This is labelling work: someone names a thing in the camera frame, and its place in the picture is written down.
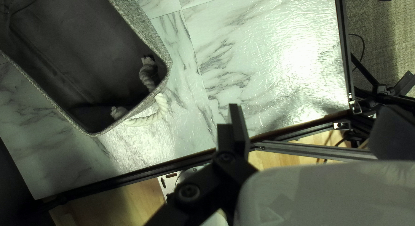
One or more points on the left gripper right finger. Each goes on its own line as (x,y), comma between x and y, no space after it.
(394,135)

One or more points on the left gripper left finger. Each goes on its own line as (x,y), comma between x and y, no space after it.
(231,145)

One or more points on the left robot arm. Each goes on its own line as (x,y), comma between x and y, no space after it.
(184,177)

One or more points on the grey fabric basket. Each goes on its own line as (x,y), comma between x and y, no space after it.
(74,57)

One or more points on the black frame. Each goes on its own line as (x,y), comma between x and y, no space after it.
(343,41)

